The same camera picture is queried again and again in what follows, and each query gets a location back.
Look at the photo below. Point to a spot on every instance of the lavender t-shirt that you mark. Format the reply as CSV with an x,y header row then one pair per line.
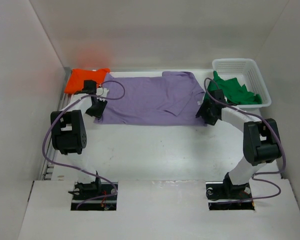
x,y
172,99

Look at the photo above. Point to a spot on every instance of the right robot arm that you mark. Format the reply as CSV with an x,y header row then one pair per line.
x,y
261,146

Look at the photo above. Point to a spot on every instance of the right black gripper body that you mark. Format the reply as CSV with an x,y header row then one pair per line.
x,y
205,112

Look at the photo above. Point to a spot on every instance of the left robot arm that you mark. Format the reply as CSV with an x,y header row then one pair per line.
x,y
69,137

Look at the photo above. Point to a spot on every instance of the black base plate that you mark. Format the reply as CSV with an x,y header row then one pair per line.
x,y
110,197
227,198

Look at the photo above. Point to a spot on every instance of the white plastic bin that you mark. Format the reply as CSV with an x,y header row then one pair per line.
x,y
247,73

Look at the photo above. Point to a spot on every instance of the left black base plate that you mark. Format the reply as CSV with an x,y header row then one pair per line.
x,y
110,197

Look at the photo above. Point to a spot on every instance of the orange t-shirt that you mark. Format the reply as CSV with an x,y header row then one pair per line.
x,y
78,76

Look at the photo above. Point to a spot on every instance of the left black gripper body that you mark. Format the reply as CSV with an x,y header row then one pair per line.
x,y
96,110

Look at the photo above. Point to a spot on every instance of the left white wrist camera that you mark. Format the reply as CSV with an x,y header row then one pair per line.
x,y
103,90

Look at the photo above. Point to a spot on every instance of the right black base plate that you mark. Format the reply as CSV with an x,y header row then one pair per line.
x,y
227,198

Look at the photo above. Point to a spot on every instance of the green t-shirt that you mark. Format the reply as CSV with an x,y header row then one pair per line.
x,y
235,93

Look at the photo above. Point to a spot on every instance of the aluminium rail left edge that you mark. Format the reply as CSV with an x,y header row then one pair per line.
x,y
47,168

